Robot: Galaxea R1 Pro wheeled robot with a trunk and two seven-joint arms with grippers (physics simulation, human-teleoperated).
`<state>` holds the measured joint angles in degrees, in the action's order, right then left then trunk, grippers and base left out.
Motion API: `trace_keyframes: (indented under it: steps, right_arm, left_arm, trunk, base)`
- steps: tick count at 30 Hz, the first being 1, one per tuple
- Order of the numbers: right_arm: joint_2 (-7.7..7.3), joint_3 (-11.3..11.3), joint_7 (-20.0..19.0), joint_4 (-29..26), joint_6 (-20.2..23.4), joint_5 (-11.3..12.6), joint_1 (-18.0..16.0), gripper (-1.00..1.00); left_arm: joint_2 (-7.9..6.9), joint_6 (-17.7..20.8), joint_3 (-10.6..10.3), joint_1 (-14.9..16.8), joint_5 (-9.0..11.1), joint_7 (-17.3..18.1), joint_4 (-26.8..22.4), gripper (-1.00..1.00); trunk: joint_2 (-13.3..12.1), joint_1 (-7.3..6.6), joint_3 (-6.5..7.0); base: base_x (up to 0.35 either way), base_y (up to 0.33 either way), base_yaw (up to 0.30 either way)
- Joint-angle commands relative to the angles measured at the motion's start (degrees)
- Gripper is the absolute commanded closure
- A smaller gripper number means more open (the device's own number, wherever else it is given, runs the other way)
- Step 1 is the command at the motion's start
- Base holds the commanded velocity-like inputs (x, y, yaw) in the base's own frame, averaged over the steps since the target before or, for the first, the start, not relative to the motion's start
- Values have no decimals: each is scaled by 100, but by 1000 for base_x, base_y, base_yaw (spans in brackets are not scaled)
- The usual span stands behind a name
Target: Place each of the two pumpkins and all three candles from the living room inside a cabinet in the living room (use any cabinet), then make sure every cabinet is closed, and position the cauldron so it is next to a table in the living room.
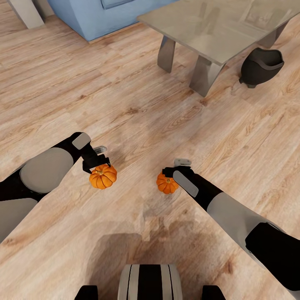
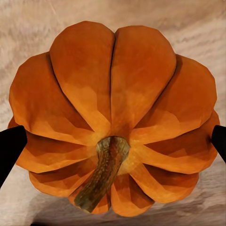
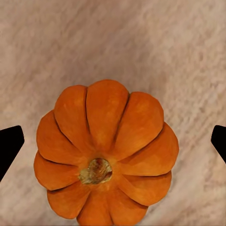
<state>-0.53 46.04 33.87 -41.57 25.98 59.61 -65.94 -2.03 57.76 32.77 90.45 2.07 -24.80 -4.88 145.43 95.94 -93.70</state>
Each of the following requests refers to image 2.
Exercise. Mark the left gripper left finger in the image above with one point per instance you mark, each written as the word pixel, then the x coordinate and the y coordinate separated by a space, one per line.
pixel 12 143

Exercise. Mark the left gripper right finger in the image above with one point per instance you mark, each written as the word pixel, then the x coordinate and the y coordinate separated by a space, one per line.
pixel 219 140

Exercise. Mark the pumpkin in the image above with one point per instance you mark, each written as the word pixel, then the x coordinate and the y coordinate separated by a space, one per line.
pixel 114 119

